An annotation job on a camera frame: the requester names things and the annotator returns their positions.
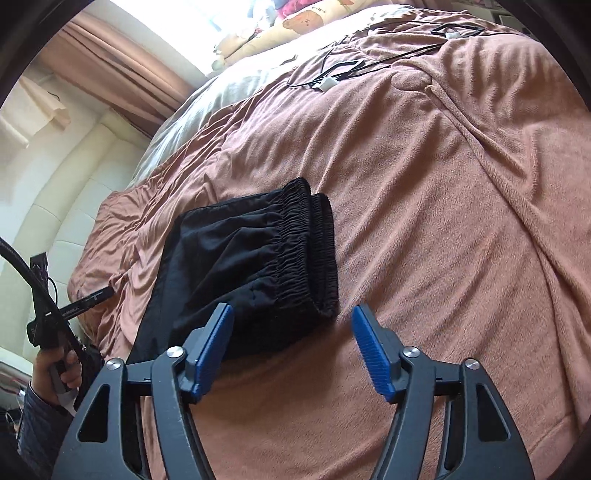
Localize cream leather headboard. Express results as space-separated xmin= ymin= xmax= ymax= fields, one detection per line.
xmin=0 ymin=111 xmax=153 ymax=365

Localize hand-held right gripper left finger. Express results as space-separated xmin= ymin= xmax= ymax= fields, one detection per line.
xmin=51 ymin=302 xmax=236 ymax=480

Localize brown fleece blanket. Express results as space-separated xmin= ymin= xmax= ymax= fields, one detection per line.
xmin=67 ymin=18 xmax=591 ymax=480

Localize person's left hand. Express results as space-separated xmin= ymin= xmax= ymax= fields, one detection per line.
xmin=30 ymin=344 xmax=81 ymax=394

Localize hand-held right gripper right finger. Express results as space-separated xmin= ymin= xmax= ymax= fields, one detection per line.
xmin=351 ymin=302 xmax=536 ymax=480

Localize beige hanging cloth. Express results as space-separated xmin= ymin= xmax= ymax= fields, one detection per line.
xmin=0 ymin=76 xmax=71 ymax=148

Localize pink plush cloth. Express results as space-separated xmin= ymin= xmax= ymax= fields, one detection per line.
xmin=276 ymin=0 xmax=326 ymax=19

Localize pinkish brown curtain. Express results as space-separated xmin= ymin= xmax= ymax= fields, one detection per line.
xmin=34 ymin=9 xmax=206 ymax=139

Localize black pants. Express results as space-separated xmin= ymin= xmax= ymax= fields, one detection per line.
xmin=122 ymin=176 xmax=340 ymax=467

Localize white bed sheet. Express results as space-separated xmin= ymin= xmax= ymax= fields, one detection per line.
xmin=139 ymin=4 xmax=426 ymax=185

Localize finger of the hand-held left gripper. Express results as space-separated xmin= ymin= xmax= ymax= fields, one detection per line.
xmin=89 ymin=285 xmax=115 ymax=308

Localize black cable with white plug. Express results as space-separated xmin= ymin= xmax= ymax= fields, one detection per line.
xmin=286 ymin=34 xmax=444 ymax=92

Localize thick black gripper cable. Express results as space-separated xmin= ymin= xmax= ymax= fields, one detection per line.
xmin=0 ymin=237 xmax=61 ymax=352

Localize person's left forearm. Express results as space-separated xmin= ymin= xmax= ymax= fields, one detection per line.
xmin=13 ymin=382 xmax=77 ymax=480

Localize bear print pillow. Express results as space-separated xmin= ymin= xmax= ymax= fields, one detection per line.
xmin=217 ymin=0 xmax=416 ymax=65

